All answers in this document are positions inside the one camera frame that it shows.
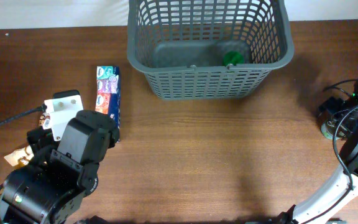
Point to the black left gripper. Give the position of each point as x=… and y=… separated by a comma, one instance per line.
x=43, y=139

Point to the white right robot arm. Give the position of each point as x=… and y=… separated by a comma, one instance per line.
x=336, y=192

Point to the Kleenex tissue multipack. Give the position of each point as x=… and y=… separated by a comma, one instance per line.
x=108, y=97

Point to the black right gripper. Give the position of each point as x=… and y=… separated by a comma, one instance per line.
x=330, y=105

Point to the grey plastic basket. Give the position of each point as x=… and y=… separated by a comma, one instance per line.
x=179, y=45

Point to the silver tin can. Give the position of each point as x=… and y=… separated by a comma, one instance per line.
x=327, y=124

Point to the green capped jar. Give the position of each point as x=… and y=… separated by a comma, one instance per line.
x=233, y=58

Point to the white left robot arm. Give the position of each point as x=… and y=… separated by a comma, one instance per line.
x=52, y=186

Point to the brown crumpled snack bag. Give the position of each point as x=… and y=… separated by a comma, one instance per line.
x=22, y=155

